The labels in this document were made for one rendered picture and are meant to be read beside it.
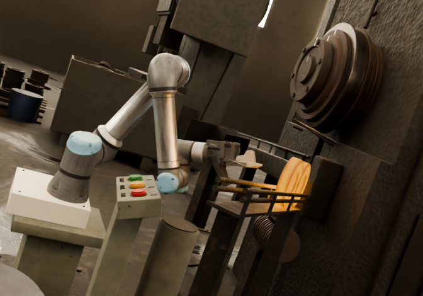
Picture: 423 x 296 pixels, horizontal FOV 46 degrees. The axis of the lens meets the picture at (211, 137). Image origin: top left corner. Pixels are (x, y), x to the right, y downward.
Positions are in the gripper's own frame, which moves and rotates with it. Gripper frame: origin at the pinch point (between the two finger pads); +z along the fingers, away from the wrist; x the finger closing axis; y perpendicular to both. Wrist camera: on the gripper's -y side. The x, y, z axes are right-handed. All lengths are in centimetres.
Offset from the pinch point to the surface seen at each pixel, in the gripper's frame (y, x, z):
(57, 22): 180, 774, -691
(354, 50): 47, 31, 25
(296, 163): 4.9, -22.5, 17.1
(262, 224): -22.1, 10.0, 1.8
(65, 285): -50, -21, -60
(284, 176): 1.0, -25.9, 14.5
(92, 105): 12, 194, -197
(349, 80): 35, 27, 25
